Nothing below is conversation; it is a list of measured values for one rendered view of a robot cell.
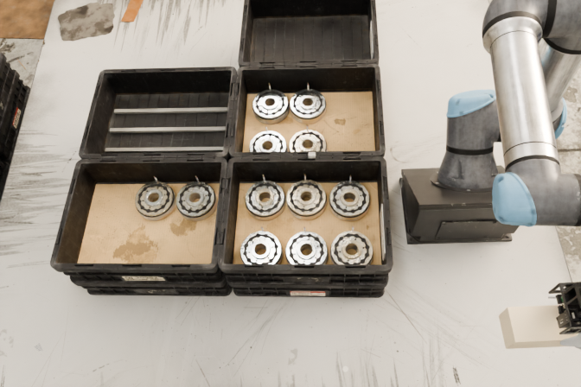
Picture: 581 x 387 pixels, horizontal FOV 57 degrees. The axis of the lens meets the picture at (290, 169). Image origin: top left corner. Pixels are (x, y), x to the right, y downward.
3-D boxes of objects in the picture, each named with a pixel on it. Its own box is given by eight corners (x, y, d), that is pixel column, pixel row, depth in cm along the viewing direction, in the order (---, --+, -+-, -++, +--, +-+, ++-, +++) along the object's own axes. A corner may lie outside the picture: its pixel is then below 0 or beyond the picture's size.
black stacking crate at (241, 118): (376, 90, 159) (379, 65, 149) (381, 177, 145) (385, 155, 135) (244, 92, 162) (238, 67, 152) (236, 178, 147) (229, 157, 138)
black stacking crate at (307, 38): (371, 15, 174) (373, -11, 164) (376, 89, 159) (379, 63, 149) (250, 19, 177) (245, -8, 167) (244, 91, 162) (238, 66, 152)
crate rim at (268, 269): (385, 160, 136) (386, 155, 134) (392, 274, 121) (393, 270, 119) (229, 161, 139) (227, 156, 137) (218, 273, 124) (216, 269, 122)
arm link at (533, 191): (476, -41, 96) (506, 205, 71) (542, -45, 94) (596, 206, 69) (468, 9, 105) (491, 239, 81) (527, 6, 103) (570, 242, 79)
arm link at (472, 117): (443, 137, 144) (444, 87, 140) (495, 137, 141) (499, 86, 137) (447, 149, 132) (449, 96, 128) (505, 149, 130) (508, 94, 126)
